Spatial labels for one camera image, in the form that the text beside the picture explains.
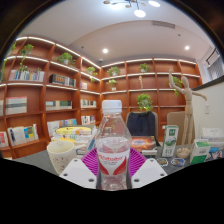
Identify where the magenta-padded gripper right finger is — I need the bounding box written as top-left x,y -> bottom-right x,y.
128,147 -> 168,190

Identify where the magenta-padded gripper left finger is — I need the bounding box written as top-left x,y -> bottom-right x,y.
59,147 -> 101,190

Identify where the clear plastic water bottle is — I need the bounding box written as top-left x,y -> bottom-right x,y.
95,99 -> 133,192

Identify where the small round printed badge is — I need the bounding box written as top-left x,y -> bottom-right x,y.
170,157 -> 186,168
156,157 -> 169,167

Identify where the thick black book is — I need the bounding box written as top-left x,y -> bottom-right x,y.
141,149 -> 158,157

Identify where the white printed mug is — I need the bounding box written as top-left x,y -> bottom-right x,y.
46,139 -> 88,177

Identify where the dark book with orange cover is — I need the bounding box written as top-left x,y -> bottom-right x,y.
130,135 -> 158,152

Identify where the stack of colourful books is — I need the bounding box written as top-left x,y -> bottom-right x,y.
50,131 -> 98,156

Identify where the tall green-white carton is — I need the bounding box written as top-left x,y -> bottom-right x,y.
161,124 -> 180,158

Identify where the yellow book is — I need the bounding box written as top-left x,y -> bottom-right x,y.
54,125 -> 94,136

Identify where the dark jacket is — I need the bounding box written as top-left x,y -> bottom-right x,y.
126,111 -> 157,137

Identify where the small green-white box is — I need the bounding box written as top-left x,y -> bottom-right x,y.
189,138 -> 212,165

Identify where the large white book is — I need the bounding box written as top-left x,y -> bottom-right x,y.
201,127 -> 224,143

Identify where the wooden artist mannequin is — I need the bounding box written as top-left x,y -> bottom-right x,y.
168,68 -> 208,159

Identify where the grey window curtain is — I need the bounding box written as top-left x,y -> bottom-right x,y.
208,56 -> 224,81

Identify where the ceiling air vent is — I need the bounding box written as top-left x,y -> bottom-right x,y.
152,20 -> 176,29

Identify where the branched ceiling lamp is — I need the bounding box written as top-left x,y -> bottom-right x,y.
102,0 -> 162,19

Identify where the wooden wall shelf unit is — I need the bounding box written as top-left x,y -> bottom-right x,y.
0,35 -> 203,160

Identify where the black track light rail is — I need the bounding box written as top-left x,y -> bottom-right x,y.
205,48 -> 221,66

